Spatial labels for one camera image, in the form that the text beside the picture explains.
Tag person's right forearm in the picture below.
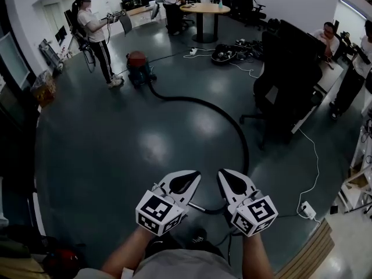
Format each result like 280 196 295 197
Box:
242 234 276 279

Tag stacked wooden boards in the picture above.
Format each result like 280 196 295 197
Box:
276 218 335 279

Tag black vacuum hose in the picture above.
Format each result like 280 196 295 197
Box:
145 78 251 214

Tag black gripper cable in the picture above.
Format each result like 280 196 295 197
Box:
226 230 234 269

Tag round wooden table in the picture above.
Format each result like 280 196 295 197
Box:
179 2 231 43

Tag black equipment crates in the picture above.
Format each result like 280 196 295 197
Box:
212 0 255 20

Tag white office desk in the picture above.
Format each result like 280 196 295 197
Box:
290 59 345 135

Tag black armrest office chair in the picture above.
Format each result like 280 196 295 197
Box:
244 3 267 31

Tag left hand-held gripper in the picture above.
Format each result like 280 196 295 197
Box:
135 170 202 238

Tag person's left forearm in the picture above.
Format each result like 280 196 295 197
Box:
100 227 153 277

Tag grey utility cart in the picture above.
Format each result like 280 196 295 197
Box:
39 38 63 74

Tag red teal vacuum cleaner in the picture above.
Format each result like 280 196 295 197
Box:
125 50 158 85

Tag person's black trousers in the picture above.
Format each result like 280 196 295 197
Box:
145 237 226 260

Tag white power cable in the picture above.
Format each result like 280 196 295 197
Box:
183 47 264 80
296 126 320 214

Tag yellow patterned bag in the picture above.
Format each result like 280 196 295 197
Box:
30 70 56 109

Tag wooden rectangular table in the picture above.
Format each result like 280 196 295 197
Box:
124 5 159 26

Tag black power cable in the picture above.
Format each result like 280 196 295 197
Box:
148 50 192 64

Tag black open equipment case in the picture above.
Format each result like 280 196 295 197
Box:
211 44 237 66
235 38 264 61

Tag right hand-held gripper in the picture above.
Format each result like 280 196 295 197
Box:
217 168 279 238

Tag person's right shoe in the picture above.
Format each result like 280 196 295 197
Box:
185 227 209 249

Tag black mesh office chair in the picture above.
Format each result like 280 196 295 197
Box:
239 19 326 151

